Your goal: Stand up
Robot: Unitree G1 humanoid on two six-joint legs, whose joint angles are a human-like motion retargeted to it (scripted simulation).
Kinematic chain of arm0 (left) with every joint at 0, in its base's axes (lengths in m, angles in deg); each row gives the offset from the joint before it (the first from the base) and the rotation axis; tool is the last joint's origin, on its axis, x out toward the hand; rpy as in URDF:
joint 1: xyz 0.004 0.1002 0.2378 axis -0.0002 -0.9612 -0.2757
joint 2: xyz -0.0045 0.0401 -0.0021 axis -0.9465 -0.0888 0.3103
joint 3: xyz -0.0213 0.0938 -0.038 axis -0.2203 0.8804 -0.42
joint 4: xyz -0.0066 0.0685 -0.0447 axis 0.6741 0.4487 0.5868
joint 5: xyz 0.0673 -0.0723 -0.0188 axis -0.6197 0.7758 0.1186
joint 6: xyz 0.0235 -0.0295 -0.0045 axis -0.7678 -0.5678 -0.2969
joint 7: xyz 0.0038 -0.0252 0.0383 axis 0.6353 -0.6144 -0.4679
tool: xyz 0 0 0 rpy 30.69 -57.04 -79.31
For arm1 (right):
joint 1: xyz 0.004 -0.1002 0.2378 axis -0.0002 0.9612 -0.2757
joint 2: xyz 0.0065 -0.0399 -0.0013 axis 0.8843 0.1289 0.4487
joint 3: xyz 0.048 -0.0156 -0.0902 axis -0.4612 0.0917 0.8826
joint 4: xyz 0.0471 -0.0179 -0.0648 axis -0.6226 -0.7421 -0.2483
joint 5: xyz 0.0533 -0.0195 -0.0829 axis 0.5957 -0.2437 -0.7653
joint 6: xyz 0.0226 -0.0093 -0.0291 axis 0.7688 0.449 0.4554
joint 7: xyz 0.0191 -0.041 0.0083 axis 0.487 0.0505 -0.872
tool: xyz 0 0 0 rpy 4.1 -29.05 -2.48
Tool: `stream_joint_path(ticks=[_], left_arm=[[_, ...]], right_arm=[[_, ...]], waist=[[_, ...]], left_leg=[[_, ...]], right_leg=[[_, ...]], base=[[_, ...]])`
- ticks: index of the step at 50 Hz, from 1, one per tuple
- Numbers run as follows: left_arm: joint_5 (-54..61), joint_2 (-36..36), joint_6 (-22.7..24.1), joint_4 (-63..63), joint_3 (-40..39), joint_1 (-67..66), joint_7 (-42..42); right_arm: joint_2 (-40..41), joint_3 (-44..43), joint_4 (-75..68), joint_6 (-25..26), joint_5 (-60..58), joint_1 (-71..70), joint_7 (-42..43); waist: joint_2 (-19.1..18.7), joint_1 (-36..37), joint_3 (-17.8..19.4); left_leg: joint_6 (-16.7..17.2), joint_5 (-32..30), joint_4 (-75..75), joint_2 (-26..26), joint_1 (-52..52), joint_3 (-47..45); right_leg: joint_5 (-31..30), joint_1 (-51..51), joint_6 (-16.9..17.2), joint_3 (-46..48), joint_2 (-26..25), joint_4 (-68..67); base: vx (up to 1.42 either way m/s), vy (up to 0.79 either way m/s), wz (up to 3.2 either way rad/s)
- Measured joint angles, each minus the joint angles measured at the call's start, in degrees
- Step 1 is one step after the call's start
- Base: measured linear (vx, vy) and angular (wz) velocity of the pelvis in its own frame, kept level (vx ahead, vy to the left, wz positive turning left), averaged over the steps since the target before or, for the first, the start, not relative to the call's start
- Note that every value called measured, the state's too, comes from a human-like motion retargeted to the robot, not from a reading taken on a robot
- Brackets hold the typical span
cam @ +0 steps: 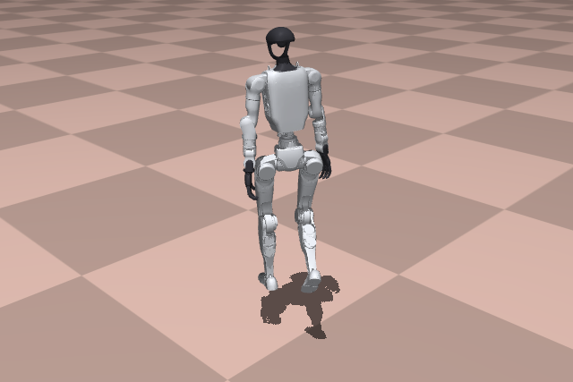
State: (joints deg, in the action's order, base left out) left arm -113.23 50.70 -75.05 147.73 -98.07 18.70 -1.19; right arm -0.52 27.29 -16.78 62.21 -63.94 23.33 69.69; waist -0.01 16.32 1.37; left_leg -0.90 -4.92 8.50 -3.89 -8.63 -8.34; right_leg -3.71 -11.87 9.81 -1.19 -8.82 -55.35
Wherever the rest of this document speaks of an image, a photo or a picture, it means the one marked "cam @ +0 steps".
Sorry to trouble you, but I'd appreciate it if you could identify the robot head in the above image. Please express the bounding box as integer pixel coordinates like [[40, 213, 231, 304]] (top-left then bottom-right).
[[266, 27, 297, 72]]

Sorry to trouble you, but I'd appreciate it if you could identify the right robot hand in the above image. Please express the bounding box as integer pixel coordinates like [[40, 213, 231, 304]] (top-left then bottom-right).
[[316, 144, 331, 179]]

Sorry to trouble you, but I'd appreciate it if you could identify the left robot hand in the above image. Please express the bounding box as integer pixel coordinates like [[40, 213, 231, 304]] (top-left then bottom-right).
[[244, 160, 258, 200]]

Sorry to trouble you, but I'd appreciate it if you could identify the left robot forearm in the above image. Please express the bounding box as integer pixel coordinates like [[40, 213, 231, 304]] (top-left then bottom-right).
[[241, 118, 257, 168]]

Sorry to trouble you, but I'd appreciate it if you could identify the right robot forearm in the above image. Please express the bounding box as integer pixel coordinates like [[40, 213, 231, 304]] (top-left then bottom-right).
[[312, 105, 329, 153]]

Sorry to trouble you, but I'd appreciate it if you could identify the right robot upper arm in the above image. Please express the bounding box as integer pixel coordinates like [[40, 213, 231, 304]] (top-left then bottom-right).
[[304, 67, 322, 119]]

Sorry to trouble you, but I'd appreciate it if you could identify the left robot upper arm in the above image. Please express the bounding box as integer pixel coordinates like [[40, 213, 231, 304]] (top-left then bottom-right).
[[240, 73, 267, 128]]

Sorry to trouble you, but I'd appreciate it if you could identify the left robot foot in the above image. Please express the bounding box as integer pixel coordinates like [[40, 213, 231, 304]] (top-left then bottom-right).
[[258, 272, 278, 291]]

